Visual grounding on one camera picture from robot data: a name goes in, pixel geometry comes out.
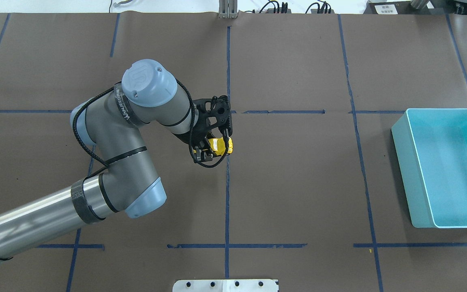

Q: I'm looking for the black box with label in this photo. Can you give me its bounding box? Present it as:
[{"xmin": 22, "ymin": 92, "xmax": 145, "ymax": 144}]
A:
[{"xmin": 363, "ymin": 1, "xmax": 411, "ymax": 15}]

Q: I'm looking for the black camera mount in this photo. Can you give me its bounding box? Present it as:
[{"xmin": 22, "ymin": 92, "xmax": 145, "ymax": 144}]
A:
[{"xmin": 193, "ymin": 95, "xmax": 232, "ymax": 137}]

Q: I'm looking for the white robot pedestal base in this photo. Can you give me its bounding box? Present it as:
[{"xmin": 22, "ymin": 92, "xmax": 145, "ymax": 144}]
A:
[{"xmin": 172, "ymin": 279, "xmax": 280, "ymax": 292}]

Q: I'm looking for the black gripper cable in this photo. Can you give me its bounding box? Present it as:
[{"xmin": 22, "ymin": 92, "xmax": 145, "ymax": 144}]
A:
[{"xmin": 189, "ymin": 134, "xmax": 232, "ymax": 169}]

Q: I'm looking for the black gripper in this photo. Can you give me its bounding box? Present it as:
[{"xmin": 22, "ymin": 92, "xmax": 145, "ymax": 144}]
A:
[{"xmin": 174, "ymin": 126, "xmax": 214, "ymax": 163}]

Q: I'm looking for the turquoise plastic bin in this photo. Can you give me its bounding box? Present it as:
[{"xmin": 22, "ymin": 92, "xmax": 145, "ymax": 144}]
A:
[{"xmin": 391, "ymin": 108, "xmax": 467, "ymax": 229}]

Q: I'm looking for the yellow beetle toy car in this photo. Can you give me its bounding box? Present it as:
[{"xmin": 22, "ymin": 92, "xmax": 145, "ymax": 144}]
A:
[{"xmin": 193, "ymin": 138, "xmax": 233, "ymax": 160}]

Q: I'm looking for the aluminium frame post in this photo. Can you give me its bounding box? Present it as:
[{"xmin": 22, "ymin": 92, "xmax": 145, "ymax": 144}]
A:
[{"xmin": 218, "ymin": 0, "xmax": 239, "ymax": 19}]

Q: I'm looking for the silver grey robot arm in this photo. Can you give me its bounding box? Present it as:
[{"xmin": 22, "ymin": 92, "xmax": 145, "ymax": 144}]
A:
[{"xmin": 0, "ymin": 59, "xmax": 210, "ymax": 264}]

